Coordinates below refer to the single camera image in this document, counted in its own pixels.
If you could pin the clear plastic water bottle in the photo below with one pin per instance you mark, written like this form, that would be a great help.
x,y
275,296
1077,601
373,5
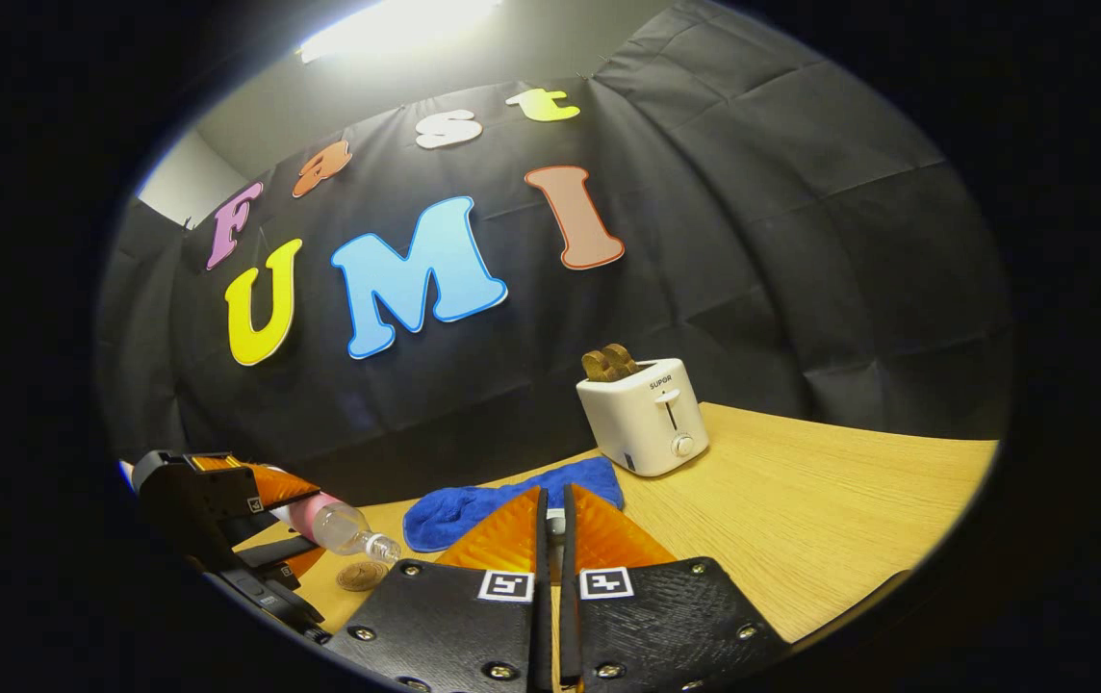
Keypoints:
x,y
339,525

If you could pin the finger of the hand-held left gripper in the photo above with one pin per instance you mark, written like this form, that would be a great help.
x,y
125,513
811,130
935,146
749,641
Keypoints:
x,y
281,560
262,486

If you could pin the round brown coaster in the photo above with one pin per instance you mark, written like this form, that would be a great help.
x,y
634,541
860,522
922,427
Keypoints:
x,y
361,576

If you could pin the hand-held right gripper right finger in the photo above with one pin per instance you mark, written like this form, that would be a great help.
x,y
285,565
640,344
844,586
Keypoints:
x,y
569,635

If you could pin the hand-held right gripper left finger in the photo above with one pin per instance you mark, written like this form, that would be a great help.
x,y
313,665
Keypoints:
x,y
541,635

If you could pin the black backdrop cloth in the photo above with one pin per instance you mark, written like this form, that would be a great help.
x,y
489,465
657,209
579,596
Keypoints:
x,y
753,241

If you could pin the white toaster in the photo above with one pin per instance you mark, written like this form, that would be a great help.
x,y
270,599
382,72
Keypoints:
x,y
642,423

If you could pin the blue towel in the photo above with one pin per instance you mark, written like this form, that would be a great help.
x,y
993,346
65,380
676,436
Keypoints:
x,y
473,505

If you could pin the ceiling light panel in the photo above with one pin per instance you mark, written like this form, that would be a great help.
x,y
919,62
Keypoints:
x,y
396,24

